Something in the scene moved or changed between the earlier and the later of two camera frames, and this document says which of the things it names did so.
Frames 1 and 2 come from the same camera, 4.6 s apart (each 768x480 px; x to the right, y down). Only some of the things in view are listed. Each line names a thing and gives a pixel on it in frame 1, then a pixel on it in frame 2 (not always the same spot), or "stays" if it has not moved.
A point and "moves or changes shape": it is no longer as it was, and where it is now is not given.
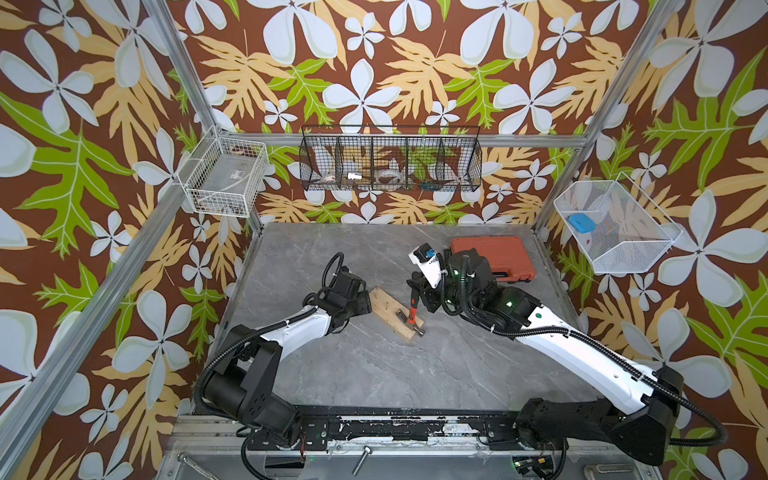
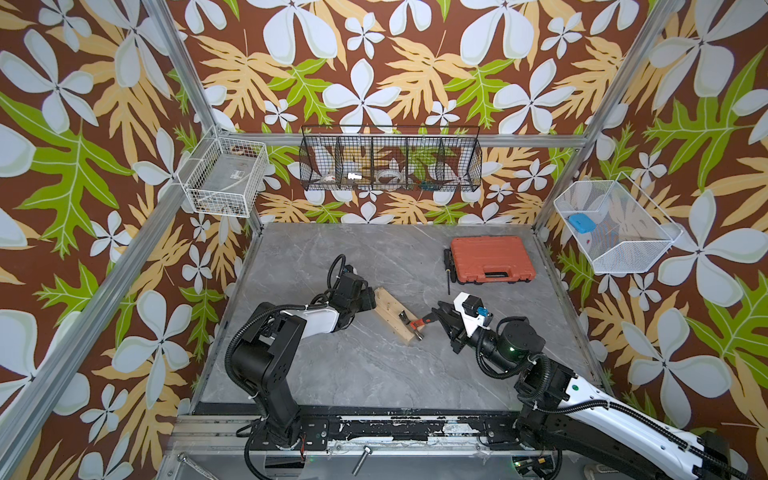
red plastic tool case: [507, 255] stays
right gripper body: [433, 297] to [460, 341]
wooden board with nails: [394, 312] stays
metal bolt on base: [366, 452] stays
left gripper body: [361, 304] stays
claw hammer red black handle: [412, 315] moves or changes shape
